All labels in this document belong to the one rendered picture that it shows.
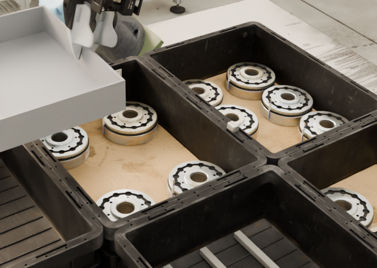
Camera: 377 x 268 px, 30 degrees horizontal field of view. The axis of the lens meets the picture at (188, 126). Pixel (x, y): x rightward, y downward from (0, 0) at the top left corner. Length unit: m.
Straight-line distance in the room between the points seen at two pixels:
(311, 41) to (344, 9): 1.91
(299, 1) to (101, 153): 2.75
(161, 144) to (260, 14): 0.89
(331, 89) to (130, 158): 0.42
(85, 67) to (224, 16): 1.02
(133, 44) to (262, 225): 0.60
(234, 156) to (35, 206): 0.34
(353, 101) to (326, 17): 2.42
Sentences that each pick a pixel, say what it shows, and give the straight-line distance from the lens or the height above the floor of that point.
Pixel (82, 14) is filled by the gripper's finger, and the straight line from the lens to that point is 1.05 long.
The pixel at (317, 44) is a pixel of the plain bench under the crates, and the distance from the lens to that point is 1.98.
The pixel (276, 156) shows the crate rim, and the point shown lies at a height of 0.93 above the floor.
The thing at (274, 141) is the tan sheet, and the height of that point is 0.83.
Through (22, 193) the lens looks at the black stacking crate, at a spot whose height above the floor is 0.83.
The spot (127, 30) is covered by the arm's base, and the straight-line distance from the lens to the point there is 1.58.
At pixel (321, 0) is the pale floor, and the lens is 3.97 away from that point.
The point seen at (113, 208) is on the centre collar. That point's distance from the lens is 1.12.
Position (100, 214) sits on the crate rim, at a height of 0.93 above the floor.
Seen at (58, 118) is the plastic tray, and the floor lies 1.06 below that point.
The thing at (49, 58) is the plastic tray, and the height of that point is 1.05.
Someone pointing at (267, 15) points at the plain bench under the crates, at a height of 0.70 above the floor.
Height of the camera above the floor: 1.61
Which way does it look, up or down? 35 degrees down
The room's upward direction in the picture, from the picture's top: 4 degrees clockwise
